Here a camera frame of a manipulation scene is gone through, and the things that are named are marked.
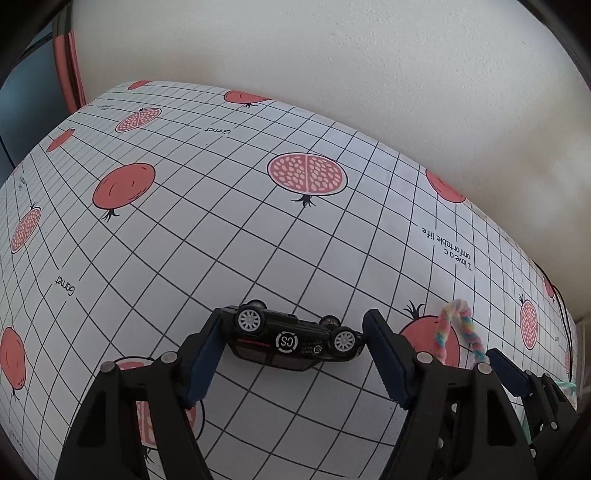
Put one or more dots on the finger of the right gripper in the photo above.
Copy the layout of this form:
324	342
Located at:
505	368

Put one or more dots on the pomegranate grid tablecloth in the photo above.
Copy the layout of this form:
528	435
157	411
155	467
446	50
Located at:
134	218

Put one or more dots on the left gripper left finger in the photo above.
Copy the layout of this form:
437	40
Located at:
199	356

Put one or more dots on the black toy car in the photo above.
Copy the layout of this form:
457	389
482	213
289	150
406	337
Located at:
267	337

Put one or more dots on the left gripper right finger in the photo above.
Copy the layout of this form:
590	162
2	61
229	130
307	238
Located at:
396	360

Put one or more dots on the red window frame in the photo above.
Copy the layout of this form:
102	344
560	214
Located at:
68	73

